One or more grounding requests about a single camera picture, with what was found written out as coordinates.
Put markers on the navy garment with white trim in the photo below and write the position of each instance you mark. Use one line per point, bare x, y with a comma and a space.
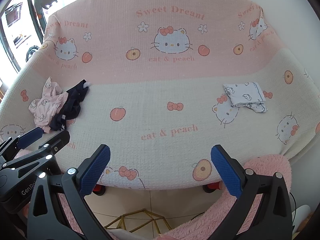
72, 102

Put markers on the person's pink fluffy robe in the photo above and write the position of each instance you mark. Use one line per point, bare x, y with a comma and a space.
265, 167

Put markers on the pink printed pants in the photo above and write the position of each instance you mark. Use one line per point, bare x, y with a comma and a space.
42, 105

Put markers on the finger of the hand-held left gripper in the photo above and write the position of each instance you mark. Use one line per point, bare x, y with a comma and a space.
30, 135
53, 145

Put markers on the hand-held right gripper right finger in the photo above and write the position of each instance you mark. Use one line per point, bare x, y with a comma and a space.
226, 170

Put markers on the red sofa foot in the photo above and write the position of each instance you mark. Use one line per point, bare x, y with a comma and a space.
212, 187
98, 189

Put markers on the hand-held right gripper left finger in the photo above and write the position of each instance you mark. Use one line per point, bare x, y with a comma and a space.
96, 170

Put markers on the white printed folded garment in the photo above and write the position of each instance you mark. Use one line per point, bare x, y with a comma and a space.
246, 93

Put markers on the round black wheel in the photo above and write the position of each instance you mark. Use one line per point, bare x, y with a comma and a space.
32, 52

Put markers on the black window frame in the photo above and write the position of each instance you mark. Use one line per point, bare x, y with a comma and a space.
35, 10

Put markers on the pink cream cat printed blanket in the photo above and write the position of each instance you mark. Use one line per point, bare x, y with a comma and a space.
160, 92

